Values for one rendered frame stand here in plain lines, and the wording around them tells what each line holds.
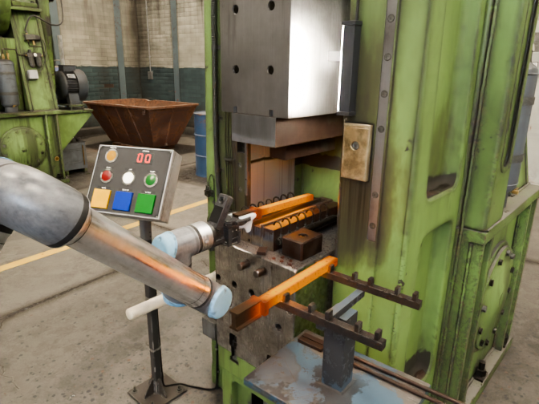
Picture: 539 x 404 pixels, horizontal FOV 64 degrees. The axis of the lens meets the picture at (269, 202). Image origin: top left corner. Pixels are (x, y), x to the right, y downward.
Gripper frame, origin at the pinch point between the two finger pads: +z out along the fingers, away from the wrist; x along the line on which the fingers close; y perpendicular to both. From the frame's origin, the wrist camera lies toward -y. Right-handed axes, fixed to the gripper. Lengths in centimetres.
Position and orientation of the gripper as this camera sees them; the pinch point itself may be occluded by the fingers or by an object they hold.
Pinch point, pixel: (251, 212)
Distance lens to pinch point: 146.7
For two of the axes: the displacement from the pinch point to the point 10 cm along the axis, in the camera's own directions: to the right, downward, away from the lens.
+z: 6.7, -2.2, 7.1
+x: 7.4, 2.1, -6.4
